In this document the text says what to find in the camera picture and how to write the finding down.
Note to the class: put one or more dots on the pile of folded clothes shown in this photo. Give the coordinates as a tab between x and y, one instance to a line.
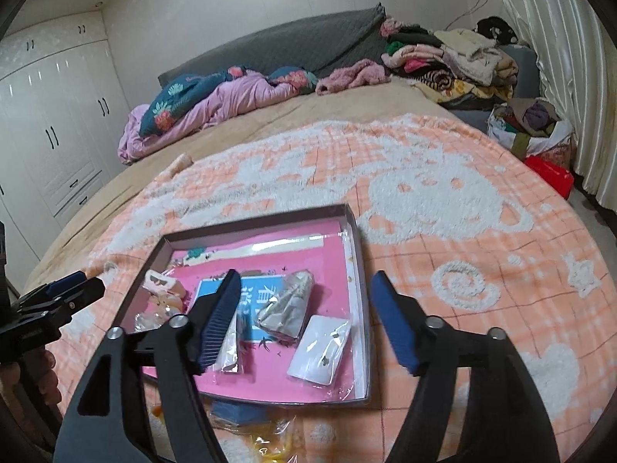
458	58

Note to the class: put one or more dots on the purple floral quilt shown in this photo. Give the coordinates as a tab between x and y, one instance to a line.
231	96

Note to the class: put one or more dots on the dark cardboard box tray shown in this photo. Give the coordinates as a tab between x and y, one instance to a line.
154	255

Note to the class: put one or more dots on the beige bed sheet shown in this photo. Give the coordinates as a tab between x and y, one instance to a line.
144	173

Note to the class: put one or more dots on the person's left hand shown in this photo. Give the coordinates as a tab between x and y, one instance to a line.
46	376

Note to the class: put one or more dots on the pearl hair clip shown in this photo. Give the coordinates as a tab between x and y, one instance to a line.
166	307

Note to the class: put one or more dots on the clear plastic jewelry bag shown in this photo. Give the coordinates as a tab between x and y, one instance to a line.
230	353

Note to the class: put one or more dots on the pink printed sheet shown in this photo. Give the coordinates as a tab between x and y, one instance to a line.
332	275

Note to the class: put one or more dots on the silver foil packet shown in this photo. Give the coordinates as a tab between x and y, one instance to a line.
284	308

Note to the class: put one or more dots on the bag of clothes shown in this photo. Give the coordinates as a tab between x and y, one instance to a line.
530	123

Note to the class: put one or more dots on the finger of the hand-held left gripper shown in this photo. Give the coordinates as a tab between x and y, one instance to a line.
65	283
72	301

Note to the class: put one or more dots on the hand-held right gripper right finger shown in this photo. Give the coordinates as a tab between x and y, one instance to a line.
396	320

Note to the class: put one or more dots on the orange plaid fleece blanket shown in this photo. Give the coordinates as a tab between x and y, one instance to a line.
434	212

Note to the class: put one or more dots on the white earring card packet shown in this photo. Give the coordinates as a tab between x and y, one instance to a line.
318	358

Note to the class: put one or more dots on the white wardrobe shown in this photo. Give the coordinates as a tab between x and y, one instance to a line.
62	130

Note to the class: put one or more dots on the cream pleated curtain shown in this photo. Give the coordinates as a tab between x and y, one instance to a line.
569	58

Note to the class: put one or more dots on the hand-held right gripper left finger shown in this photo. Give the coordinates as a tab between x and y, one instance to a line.
221	320

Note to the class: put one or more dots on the pink fluffy garment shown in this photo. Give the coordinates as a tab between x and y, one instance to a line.
352	77

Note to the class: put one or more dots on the red box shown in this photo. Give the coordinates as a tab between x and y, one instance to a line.
549	176

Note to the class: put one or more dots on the white hair claw clip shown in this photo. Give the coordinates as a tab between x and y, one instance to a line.
156	279

